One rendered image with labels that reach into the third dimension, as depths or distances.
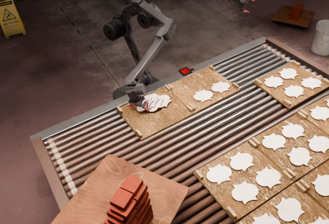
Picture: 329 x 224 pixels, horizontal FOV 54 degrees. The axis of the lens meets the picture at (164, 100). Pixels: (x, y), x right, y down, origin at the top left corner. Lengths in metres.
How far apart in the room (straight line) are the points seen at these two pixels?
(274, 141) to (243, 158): 0.24
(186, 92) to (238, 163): 0.69
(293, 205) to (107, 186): 0.94
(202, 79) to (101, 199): 1.21
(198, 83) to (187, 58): 1.93
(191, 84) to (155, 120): 0.44
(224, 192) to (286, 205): 0.30
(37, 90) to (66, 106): 0.53
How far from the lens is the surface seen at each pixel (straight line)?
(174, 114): 2.15
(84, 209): 1.68
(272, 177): 1.88
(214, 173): 1.84
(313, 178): 1.95
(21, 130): 3.77
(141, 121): 2.13
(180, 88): 2.35
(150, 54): 2.09
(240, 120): 2.16
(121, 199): 1.31
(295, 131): 2.13
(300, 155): 2.02
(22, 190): 3.23
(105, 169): 1.78
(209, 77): 2.46
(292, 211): 1.79
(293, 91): 2.42
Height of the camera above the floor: 2.44
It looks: 42 degrees down
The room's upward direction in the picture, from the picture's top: 4 degrees counter-clockwise
